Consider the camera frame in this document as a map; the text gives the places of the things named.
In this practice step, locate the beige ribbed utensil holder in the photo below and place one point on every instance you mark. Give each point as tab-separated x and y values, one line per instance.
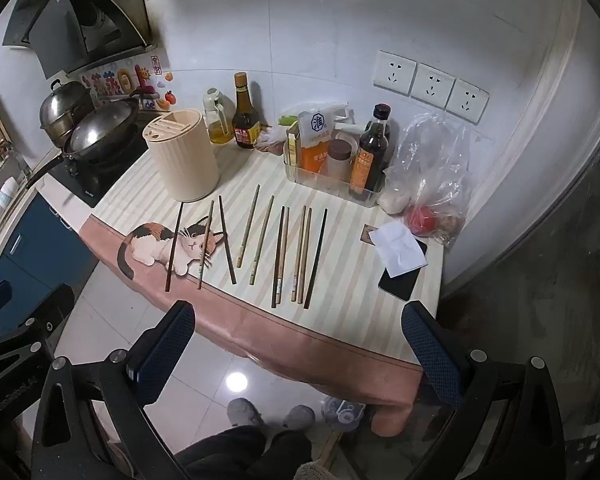
185	165

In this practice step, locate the steel steamer pot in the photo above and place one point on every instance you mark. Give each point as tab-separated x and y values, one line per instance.
62	105

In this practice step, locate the blue kitchen cabinet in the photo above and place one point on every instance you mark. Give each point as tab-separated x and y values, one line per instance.
30	250

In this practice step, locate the clear plastic bag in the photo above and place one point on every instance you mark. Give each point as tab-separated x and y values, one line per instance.
430	160

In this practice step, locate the metal dish rack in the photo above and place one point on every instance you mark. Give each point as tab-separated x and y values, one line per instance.
0	195

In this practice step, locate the black smartphone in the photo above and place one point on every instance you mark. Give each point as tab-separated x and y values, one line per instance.
397	285

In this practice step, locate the clear plastic floor container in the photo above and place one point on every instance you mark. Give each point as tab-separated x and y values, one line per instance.
342	410

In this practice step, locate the person's black pants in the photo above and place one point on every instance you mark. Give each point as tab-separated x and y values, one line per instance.
240	455

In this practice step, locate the brown vinegar bottle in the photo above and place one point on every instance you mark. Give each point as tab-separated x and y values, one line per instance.
245	125

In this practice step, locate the green plastic item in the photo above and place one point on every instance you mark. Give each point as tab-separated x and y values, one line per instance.
287	120

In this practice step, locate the white tissue paper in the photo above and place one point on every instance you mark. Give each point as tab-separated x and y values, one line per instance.
397	250

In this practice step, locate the jar with brown lid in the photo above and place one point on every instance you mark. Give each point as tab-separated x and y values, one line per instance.
339	160

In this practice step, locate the black induction cooktop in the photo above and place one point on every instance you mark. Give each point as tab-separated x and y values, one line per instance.
87	185

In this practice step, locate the clear oil dispenser bottle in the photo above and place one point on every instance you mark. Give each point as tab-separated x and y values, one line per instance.
219	125

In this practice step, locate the small bag of spices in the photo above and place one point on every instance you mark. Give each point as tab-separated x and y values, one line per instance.
269	142

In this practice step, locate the colourful wall sticker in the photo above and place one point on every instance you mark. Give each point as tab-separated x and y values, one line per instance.
125	80

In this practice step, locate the clear plastic organizer bin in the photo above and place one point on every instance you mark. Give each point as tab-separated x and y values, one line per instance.
320	180

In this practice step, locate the red tomato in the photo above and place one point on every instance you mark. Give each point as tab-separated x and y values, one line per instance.
421	220

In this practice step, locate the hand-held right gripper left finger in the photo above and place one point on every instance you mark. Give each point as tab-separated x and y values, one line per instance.
167	350

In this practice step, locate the yellow seasoning box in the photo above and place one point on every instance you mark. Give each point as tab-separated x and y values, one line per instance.
292	145

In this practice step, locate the white wall socket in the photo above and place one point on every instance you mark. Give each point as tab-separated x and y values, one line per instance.
432	87
394	72
467	101

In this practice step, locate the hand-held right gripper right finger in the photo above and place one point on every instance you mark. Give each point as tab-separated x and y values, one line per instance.
430	355

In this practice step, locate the tan wooden chopstick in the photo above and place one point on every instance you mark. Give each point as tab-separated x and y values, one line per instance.
305	255
299	252

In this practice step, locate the white plastic container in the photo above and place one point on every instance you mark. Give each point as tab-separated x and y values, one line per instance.
347	130

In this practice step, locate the dark brown chopstick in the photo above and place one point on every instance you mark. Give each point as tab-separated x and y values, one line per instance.
174	247
227	240

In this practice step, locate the steel wok with lid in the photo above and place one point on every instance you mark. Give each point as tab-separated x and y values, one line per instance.
100	130

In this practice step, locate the grey slipper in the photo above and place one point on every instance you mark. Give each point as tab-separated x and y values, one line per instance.
299	417
245	412

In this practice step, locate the white and orange seasoning bag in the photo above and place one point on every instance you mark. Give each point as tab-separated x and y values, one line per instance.
320	130

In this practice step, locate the striped cat table mat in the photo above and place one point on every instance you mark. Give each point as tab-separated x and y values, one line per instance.
340	285

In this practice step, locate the bag of white powder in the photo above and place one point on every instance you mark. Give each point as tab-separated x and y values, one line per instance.
395	200

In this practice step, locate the black range hood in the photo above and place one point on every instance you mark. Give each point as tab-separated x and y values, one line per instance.
55	25

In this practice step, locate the patterned brown wooden chopstick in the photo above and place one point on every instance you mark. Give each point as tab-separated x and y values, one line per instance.
206	245

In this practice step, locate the small brown card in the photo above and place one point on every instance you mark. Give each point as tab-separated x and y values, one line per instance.
367	234

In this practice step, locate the black cap soy sauce bottle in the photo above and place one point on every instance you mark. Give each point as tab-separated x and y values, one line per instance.
367	160

